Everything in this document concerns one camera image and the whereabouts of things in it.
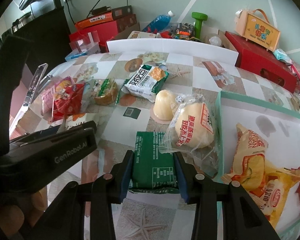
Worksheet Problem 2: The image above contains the green snack packet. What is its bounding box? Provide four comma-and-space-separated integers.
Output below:
129, 132, 179, 194

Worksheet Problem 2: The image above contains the round bun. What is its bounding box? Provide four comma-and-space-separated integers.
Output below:
159, 94, 219, 178

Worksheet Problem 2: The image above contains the orange cake packet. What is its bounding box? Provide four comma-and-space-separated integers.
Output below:
222, 123, 268, 191

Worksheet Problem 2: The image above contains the shiny red snack bag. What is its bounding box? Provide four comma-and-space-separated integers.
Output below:
51, 83, 85, 122

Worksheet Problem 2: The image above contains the yellow bread packet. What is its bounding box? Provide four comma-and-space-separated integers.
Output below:
248, 160, 300, 228

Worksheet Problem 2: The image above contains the white persimmon snack packet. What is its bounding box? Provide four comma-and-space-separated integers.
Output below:
65, 113, 99, 130

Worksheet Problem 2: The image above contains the pink roll cake packet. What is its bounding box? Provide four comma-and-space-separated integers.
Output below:
41, 76, 74, 115

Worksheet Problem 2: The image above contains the pale jelly cup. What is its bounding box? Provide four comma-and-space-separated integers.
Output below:
153, 89, 179, 121

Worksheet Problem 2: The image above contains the small green cake packet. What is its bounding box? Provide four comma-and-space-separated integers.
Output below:
92, 78, 118, 106

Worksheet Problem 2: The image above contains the green white cracker packet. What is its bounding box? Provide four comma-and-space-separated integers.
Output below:
123, 64, 169, 102

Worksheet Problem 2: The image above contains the teal shallow tray box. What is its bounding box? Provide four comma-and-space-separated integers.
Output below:
216, 91, 300, 239

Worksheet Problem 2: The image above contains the black cabinet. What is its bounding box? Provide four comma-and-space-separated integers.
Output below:
0, 0, 70, 73

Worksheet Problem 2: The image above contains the clear acrylic box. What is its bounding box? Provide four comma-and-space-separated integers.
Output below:
65, 31, 101, 61

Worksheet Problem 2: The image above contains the large red gift box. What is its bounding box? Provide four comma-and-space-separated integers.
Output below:
225, 31, 297, 93

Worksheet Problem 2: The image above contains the white ball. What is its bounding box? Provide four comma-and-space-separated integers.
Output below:
209, 36, 222, 47

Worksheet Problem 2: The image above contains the toy card box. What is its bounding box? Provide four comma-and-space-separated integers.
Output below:
127, 30, 156, 39

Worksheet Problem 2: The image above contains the red box on left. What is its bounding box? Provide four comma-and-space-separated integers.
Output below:
69, 13, 138, 53

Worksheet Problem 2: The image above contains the wet wipes pack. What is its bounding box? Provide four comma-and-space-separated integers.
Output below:
273, 48, 292, 65

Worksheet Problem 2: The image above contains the blue water bottle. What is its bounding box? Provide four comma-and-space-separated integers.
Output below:
142, 11, 174, 34

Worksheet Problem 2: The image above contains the green dumbbell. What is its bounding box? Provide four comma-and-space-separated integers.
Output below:
191, 12, 208, 39

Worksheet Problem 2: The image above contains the orange flat box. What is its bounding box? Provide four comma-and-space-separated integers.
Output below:
75, 5, 133, 30

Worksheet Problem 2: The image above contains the yellow handled gift case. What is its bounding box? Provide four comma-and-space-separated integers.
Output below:
235, 9, 281, 52

